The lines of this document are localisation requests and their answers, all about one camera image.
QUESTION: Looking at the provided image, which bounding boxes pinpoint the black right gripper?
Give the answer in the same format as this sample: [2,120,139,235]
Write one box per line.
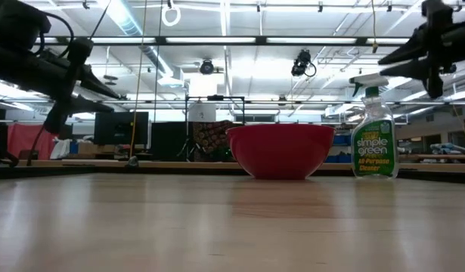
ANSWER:
[377,0,465,100]

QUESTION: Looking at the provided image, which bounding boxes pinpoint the red cloth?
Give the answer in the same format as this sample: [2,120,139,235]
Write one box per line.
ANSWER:
[6,122,60,161]

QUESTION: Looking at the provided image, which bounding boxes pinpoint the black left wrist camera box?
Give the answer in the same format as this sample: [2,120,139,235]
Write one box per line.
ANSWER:
[0,0,52,52]

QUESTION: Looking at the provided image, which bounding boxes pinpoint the blue storage bins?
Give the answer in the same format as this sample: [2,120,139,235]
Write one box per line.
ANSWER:
[324,132,353,164]

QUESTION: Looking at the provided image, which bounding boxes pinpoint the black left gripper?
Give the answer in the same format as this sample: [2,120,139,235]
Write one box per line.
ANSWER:
[0,36,122,134]

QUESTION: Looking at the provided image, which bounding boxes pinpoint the black monitor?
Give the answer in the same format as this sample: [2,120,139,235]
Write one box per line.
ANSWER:
[93,111,150,147]

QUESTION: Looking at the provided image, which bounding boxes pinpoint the thin black overhead rail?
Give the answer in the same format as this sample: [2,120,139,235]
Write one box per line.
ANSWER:
[0,98,465,107]

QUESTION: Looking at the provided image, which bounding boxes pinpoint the white cylinder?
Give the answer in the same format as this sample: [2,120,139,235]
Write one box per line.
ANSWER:
[188,102,218,123]

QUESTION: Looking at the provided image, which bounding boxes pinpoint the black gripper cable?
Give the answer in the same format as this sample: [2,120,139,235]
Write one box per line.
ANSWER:
[38,11,76,58]

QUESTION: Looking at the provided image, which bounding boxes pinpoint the yellow hanging rope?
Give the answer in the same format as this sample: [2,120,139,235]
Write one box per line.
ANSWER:
[128,0,149,160]

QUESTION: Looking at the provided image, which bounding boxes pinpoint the round black ceiling lamp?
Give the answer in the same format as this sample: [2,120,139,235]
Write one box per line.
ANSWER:
[199,59,215,76]

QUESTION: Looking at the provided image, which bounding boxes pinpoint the white bag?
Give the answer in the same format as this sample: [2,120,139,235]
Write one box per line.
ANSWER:
[49,137,73,160]

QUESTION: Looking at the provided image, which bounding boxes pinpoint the black metal frame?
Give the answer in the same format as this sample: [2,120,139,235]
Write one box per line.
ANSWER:
[184,94,246,162]

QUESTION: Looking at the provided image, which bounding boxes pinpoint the cardboard box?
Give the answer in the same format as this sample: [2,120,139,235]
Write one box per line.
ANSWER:
[77,141,105,156]

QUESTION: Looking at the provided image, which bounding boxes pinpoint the black ceiling camera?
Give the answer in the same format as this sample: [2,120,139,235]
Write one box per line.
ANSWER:
[290,48,318,79]

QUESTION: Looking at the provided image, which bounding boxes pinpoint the patterned cloth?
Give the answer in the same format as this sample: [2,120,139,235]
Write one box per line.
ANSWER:
[191,119,236,162]

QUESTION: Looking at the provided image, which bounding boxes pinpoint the white hanging ring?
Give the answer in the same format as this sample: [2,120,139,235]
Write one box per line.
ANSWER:
[161,2,182,28]

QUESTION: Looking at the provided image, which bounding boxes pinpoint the yellow hanging cord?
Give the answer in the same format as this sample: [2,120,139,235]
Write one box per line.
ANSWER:
[370,0,380,54]

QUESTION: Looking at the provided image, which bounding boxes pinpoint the black panel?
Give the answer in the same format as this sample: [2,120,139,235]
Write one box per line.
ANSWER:
[150,121,188,162]

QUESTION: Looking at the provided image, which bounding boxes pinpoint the large red bowl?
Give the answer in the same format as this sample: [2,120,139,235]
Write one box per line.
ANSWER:
[225,123,336,181]

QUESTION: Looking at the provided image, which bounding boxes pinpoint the green cleaner spray bottle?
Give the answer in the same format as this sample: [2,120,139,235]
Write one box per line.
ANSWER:
[349,73,400,180]

